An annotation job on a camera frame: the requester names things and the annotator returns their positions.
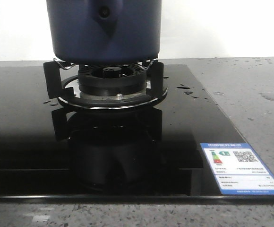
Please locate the dark blue cooking pot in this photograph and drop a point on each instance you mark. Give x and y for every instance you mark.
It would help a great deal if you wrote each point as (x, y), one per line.
(105, 31)

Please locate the black pot support grate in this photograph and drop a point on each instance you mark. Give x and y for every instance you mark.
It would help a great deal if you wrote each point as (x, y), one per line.
(67, 91)

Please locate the black round gas burner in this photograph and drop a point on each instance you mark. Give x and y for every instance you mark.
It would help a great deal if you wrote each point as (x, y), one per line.
(111, 80)

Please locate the black glass gas hob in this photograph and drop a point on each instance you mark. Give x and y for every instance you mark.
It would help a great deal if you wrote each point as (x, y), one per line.
(50, 153)

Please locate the blue white energy label sticker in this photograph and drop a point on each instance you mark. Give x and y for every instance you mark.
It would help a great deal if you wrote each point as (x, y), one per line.
(238, 169)

